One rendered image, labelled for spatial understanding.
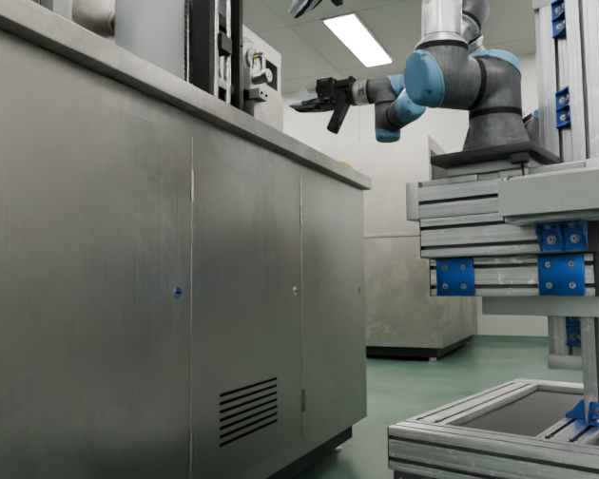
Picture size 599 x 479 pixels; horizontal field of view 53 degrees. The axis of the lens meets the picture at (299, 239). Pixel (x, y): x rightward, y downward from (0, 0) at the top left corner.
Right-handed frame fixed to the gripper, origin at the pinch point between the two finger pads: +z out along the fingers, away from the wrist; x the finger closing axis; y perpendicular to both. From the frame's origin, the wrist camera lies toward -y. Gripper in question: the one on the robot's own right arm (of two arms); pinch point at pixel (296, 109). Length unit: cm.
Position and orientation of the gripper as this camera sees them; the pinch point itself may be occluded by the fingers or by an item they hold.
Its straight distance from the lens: 193.4
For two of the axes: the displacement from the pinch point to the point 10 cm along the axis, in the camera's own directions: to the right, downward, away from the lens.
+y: -0.1, -10.0, 0.8
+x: -4.2, -0.7, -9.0
